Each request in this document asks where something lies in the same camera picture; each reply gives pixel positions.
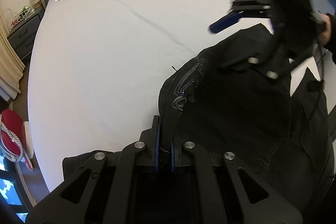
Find black pants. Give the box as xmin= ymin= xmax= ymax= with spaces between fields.
xmin=57 ymin=24 xmax=335 ymax=223

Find person's right hand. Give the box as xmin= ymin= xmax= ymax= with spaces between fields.
xmin=319 ymin=13 xmax=335 ymax=52

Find white bed mattress sheet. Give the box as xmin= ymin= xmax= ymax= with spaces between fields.
xmin=28 ymin=0 xmax=271 ymax=190

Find red and white slipper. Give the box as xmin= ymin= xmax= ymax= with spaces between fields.
xmin=1 ymin=109 xmax=34 ymax=171

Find beige curtain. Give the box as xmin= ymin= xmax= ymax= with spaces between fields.
xmin=0 ymin=13 xmax=25 ymax=100

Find dark grey nightstand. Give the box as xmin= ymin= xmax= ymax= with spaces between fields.
xmin=7 ymin=7 xmax=45 ymax=60

